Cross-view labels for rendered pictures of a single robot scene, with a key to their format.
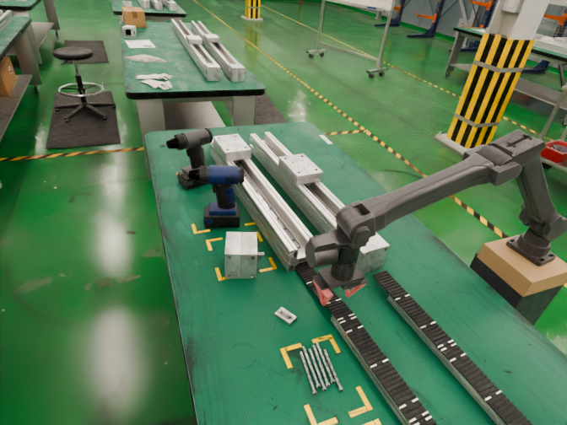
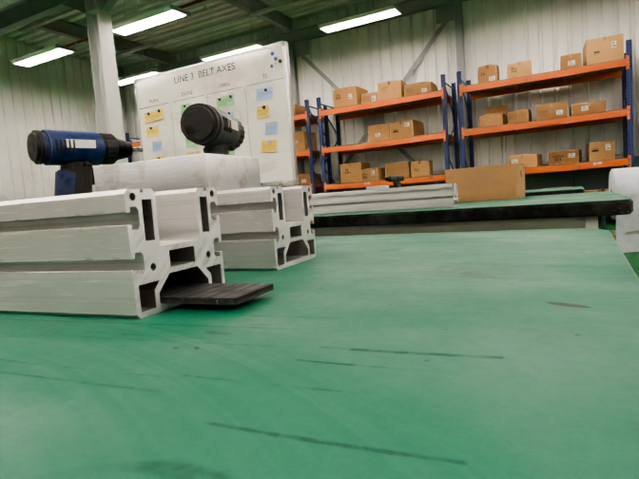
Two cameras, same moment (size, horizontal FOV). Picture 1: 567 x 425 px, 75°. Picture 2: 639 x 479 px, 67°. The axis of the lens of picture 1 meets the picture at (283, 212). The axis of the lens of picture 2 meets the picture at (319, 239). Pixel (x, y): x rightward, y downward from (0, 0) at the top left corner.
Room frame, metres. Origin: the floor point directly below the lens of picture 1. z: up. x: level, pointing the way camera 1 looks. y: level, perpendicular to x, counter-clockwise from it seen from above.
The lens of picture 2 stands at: (1.97, 0.01, 0.85)
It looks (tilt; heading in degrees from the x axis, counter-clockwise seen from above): 5 degrees down; 143
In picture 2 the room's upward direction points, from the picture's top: 4 degrees counter-clockwise
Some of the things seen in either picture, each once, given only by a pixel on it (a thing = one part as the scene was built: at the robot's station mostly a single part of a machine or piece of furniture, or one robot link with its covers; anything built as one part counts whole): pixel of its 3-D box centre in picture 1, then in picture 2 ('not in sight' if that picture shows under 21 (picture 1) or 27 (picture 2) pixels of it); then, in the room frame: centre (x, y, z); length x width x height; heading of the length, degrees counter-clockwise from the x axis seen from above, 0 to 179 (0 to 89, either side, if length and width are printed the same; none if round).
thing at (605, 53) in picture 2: not in sight; (541, 140); (-2.67, 8.89, 1.59); 2.83 x 0.98 x 3.17; 24
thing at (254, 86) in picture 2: not in sight; (218, 188); (-1.57, 1.74, 0.97); 1.50 x 0.50 x 1.95; 24
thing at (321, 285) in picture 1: (329, 290); not in sight; (0.66, -0.14, 0.87); 0.07 x 0.07 x 0.09; 30
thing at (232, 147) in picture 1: (231, 149); (181, 190); (1.40, 0.24, 0.87); 0.16 x 0.11 x 0.07; 29
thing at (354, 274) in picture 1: (342, 267); not in sight; (0.67, -0.16, 0.94); 0.10 x 0.07 x 0.07; 120
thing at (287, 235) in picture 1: (253, 190); (44, 238); (1.18, 0.12, 0.82); 0.80 x 0.10 x 0.09; 29
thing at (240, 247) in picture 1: (245, 255); not in sight; (0.81, 0.10, 0.83); 0.11 x 0.10 x 0.10; 98
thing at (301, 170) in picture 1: (299, 171); not in sight; (1.27, -0.05, 0.87); 0.16 x 0.11 x 0.07; 29
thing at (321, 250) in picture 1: (335, 241); not in sight; (0.65, -0.12, 1.04); 0.12 x 0.09 x 0.12; 113
